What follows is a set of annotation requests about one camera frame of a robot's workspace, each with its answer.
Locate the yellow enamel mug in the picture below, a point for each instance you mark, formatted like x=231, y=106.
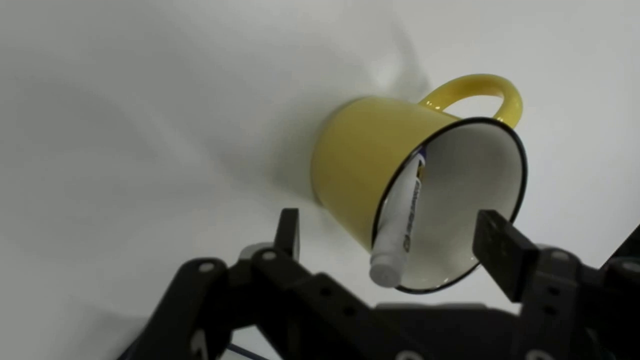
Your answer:
x=472, y=160

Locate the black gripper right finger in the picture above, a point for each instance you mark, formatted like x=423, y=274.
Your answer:
x=504, y=252

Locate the white marker pen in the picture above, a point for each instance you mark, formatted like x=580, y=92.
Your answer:
x=397, y=225

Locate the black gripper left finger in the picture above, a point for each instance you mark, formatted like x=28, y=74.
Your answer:
x=287, y=240

